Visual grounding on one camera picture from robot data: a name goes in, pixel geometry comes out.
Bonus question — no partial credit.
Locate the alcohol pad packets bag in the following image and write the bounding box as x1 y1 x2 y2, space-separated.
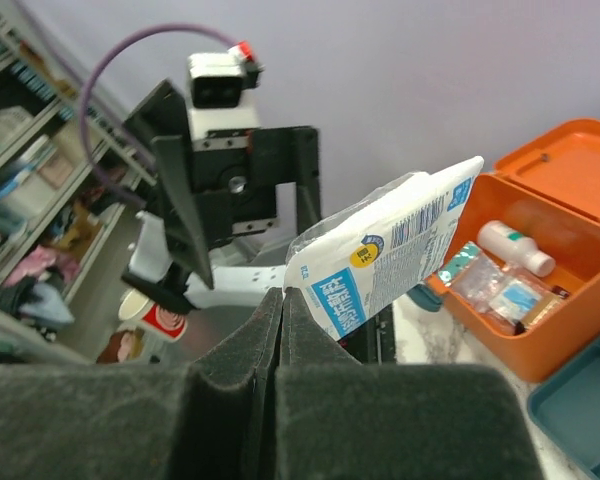
451 254 550 336

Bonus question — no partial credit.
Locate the red paper cup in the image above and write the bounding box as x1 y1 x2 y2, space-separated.
118 289 187 343

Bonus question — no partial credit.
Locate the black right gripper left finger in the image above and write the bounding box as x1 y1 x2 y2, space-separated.
0 288 283 479

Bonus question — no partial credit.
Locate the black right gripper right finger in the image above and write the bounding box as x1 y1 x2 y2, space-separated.
275 288 543 479

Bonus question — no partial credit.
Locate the white-blue dressing pouch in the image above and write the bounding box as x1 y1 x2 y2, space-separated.
283 156 484 340

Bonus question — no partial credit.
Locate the brown medicine bottle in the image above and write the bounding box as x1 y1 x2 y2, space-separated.
513 286 571 336

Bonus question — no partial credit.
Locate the teal divided tray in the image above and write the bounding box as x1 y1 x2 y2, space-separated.
527 336 600 479

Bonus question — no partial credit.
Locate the orange medicine kit box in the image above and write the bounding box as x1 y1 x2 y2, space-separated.
428 119 600 383

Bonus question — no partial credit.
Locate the storage shelf unit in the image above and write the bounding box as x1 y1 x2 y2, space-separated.
0 1 151 364

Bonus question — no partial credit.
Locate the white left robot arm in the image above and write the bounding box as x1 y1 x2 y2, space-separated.
125 81 321 307

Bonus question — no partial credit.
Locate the white plastic bottle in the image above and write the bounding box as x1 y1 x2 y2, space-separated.
477 220 556 278

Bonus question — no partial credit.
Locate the teal-header small packet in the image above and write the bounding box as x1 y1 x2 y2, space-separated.
437 241 483 287

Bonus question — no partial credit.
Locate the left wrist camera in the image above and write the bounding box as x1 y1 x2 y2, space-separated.
186 41 263 151

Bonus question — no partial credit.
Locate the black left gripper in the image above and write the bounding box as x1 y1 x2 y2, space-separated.
121 80 322 314

